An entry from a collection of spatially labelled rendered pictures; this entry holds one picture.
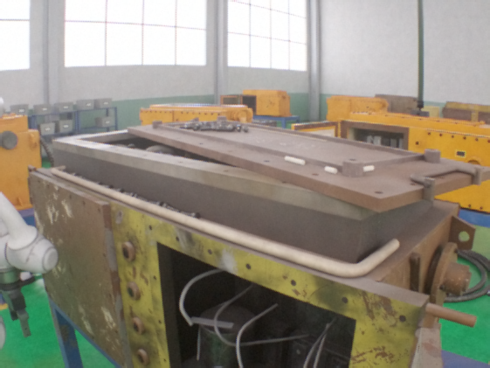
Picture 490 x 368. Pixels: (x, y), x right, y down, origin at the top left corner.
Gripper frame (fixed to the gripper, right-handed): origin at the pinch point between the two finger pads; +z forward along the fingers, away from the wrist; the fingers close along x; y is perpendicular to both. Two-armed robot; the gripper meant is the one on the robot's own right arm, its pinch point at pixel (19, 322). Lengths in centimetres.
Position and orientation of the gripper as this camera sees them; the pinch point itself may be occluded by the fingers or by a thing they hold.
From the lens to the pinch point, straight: 152.8
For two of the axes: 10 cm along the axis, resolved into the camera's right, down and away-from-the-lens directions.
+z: 0.0, 9.7, 2.4
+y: -6.6, 1.8, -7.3
